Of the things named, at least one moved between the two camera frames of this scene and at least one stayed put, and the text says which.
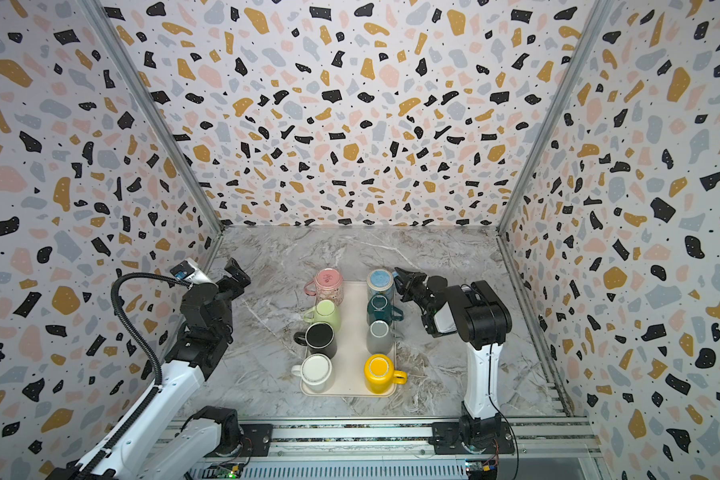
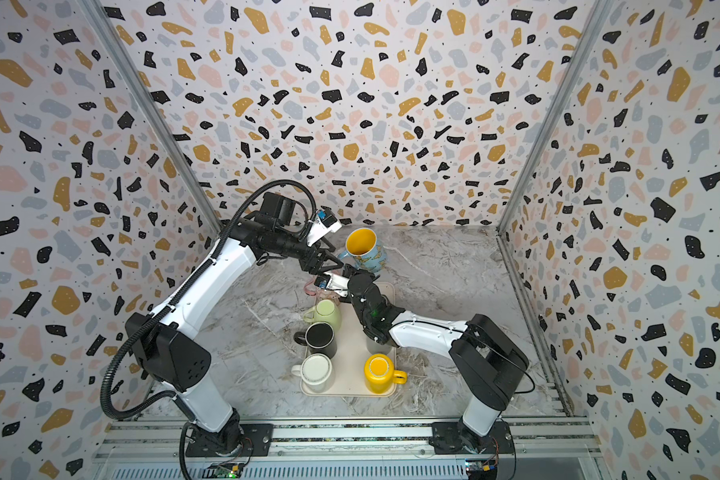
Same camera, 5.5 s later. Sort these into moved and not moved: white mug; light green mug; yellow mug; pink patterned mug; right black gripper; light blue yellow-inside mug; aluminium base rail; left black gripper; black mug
Moved: left black gripper; light blue yellow-inside mug; right black gripper
Not moved: white mug; aluminium base rail; black mug; pink patterned mug; yellow mug; light green mug
